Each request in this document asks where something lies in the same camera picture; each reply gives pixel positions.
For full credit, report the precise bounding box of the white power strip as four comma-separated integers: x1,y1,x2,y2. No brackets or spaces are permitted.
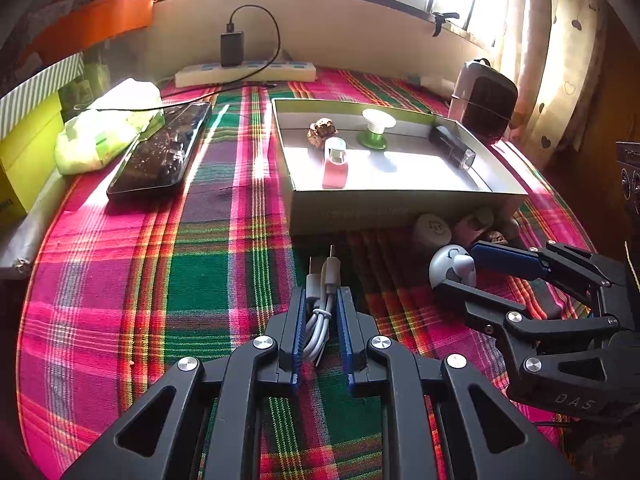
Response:
175,60,317,87

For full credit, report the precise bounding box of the white charging cable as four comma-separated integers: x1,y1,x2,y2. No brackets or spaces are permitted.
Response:
306,245,343,366

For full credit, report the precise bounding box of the green white tissue pack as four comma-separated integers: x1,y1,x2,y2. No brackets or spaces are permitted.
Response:
54,78,163,176

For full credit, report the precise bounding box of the white round device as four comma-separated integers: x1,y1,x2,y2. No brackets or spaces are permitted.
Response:
429,244,476,288

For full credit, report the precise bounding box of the black smartphone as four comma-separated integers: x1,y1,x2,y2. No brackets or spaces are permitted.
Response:
106,101,213,201

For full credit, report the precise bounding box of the orange tray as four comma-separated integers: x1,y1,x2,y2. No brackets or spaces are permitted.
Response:
30,0,155,63

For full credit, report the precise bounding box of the white round cap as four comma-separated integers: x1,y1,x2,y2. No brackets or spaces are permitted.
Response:
412,214,452,252

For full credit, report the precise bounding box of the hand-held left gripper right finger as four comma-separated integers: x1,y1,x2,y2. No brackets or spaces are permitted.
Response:
336,287,583,480

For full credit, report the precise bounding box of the black charger with cable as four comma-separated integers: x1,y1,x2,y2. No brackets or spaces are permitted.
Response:
75,5,281,111

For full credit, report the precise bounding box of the heart print curtain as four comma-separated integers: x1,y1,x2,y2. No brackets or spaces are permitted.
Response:
500,0,608,156

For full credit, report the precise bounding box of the small bike light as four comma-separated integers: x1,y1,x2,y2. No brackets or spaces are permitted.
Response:
429,125,476,170

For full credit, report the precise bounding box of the plaid pink green blanket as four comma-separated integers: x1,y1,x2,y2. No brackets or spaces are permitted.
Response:
17,65,626,480

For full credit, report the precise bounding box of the black charger plug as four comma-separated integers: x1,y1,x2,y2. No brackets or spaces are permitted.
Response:
220,31,246,67

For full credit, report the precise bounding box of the green spool with white top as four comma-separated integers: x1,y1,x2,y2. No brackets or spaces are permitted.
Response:
356,108,397,151

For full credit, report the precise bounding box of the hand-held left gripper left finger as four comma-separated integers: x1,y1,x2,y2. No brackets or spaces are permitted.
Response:
60,287,307,480

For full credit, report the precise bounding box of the shallow cardboard box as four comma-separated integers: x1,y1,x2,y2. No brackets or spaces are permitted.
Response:
271,99,530,237

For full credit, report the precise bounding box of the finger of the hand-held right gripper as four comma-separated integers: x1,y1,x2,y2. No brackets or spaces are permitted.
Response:
432,279,619,377
470,240,628,321

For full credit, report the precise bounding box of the small desktop heater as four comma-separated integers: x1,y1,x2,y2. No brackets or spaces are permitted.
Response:
448,58,518,142

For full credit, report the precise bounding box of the striped box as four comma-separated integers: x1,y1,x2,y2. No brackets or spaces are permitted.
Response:
0,52,85,138

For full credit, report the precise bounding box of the yellow box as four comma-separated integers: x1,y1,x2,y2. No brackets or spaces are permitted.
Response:
0,95,66,218

